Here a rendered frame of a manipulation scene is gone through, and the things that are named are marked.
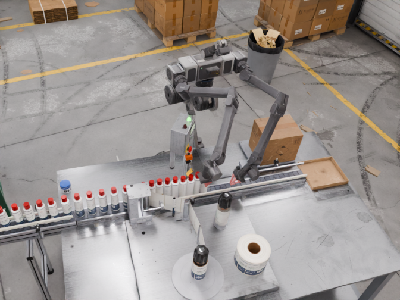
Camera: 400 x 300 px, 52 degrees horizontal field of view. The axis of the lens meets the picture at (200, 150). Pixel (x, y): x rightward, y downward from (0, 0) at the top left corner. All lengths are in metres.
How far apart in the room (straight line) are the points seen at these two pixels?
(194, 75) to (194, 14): 3.13
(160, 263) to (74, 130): 2.47
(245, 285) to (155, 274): 0.53
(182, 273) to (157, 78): 3.31
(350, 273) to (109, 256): 1.50
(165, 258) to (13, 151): 2.48
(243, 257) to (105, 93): 3.23
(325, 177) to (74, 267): 1.89
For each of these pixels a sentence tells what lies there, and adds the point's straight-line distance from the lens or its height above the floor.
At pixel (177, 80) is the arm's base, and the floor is 1.47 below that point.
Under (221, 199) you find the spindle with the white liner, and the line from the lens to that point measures 2.49.
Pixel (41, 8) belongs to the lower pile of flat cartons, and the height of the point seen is 0.20.
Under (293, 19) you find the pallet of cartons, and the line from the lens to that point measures 6.13.
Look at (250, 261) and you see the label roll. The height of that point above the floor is 1.02.
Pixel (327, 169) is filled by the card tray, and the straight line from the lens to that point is 3.33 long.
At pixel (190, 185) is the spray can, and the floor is 1.02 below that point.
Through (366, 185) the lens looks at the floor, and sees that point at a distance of 4.58.
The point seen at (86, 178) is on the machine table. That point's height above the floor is 0.83.
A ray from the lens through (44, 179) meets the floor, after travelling 4.24.
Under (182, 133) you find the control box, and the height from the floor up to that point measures 1.47.
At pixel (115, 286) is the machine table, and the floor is 0.83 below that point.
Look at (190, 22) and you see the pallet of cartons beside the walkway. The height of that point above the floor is 0.29.
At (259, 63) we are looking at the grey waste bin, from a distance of 5.15.
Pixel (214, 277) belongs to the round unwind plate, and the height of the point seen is 0.89.
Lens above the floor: 3.11
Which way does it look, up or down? 45 degrees down
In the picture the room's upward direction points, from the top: 6 degrees clockwise
